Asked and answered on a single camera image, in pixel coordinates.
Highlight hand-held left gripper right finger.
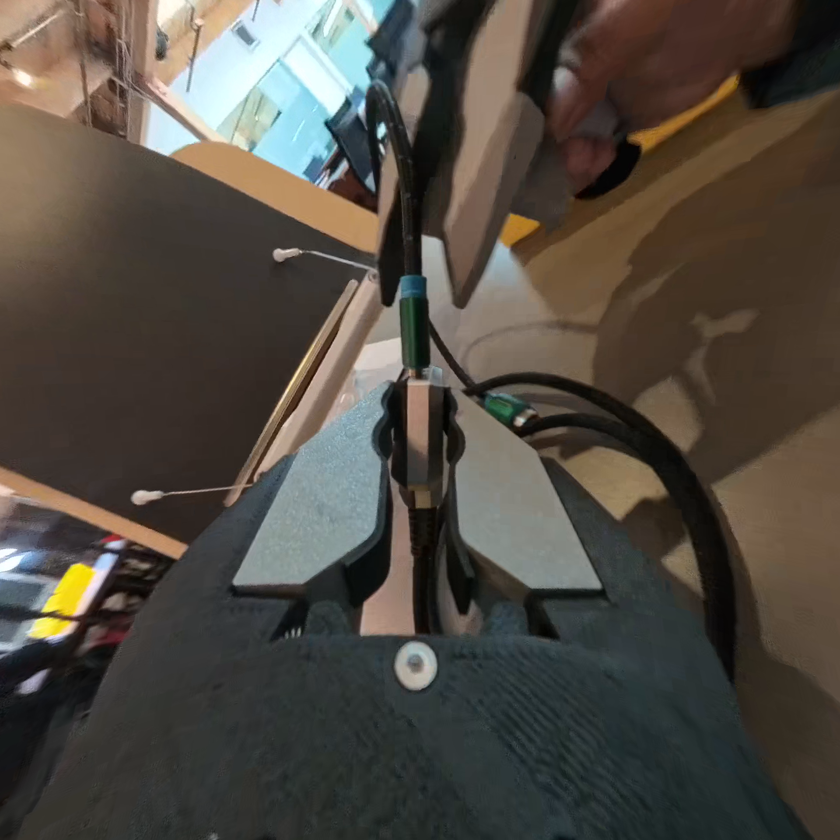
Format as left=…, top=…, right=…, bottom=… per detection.
left=445, top=387, right=605, bottom=616

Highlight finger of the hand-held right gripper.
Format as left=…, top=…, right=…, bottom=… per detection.
left=420, top=0, right=573, bottom=311
left=376, top=71, right=424, bottom=307

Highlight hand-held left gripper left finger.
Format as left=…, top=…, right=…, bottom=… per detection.
left=231, top=382, right=396, bottom=608

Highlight thin black cable green plugs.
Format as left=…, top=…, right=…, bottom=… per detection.
left=364, top=79, right=540, bottom=434

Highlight green-ended black HDMI cable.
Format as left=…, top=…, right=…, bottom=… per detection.
left=390, top=366, right=737, bottom=685

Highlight yellow plastic bin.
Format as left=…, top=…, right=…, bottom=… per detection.
left=505, top=73, right=741, bottom=249

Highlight person's right hand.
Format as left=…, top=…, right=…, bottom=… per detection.
left=550, top=0, right=796, bottom=191

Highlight wooden book stand white base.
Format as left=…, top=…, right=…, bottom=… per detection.
left=0, top=105, right=421, bottom=560

